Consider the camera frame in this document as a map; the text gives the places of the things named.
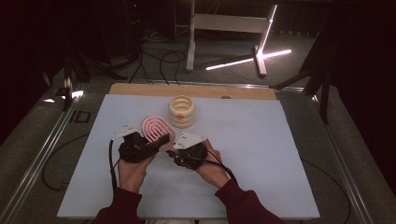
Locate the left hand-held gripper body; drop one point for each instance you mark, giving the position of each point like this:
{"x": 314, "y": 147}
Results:
{"x": 137, "y": 149}

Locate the pink vented hairbrush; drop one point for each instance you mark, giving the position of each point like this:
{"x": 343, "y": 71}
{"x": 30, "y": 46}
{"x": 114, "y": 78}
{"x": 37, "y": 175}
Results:
{"x": 155, "y": 129}

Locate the cream ribbed cup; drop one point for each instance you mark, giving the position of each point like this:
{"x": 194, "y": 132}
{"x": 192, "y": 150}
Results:
{"x": 182, "y": 112}

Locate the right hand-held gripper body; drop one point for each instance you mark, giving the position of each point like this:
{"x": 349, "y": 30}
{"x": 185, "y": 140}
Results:
{"x": 193, "y": 154}

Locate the person's left hand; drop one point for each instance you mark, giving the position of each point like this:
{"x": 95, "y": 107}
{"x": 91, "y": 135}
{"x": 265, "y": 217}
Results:
{"x": 134, "y": 174}

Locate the person's right hand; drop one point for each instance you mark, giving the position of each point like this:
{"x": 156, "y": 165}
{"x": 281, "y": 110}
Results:
{"x": 218, "y": 171}

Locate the white metal stand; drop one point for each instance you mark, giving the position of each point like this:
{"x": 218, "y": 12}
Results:
{"x": 230, "y": 23}

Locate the metal floor rail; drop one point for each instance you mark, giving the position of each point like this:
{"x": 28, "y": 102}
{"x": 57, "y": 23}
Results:
{"x": 37, "y": 161}
{"x": 345, "y": 174}

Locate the black tripod legs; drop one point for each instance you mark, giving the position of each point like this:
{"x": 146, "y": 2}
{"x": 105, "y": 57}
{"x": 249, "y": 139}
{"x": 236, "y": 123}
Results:
{"x": 70, "y": 77}
{"x": 323, "y": 93}

